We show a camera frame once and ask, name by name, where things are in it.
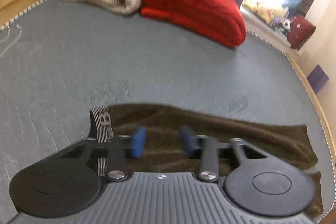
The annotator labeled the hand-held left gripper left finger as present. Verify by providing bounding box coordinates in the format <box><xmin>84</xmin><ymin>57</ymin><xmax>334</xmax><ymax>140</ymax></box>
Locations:
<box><xmin>58</xmin><ymin>126</ymin><xmax>148</xmax><ymax>183</ymax></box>

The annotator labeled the panda plush toy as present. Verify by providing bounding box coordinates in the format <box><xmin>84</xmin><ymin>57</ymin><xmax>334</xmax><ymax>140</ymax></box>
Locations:
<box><xmin>280</xmin><ymin>17</ymin><xmax>292</xmax><ymax>31</ymax></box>

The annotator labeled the yellow bear plush toy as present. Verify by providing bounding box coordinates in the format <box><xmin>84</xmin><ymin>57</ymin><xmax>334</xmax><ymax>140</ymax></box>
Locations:
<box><xmin>242</xmin><ymin>0</ymin><xmax>286</xmax><ymax>24</ymax></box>

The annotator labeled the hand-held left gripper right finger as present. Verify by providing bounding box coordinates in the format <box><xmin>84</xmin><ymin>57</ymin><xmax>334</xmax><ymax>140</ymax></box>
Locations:
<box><xmin>179</xmin><ymin>125</ymin><xmax>271</xmax><ymax>183</ymax></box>

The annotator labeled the dark red pillow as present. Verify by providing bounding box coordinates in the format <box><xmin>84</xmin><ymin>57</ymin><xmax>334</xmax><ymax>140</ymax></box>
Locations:
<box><xmin>287</xmin><ymin>16</ymin><xmax>317</xmax><ymax>50</ymax></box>

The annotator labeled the grey quilted bed mattress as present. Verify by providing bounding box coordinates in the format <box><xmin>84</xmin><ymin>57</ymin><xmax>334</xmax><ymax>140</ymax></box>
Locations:
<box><xmin>0</xmin><ymin>0</ymin><xmax>336</xmax><ymax>224</ymax></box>

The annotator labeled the red folded blanket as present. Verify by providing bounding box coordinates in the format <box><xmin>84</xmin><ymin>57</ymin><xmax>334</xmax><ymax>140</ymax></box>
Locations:
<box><xmin>140</xmin><ymin>0</ymin><xmax>248</xmax><ymax>49</ymax></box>

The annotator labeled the white window sill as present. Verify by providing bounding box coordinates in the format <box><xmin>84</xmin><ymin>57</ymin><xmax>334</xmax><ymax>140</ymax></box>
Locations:
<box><xmin>240</xmin><ymin>7</ymin><xmax>292</xmax><ymax>46</ymax></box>

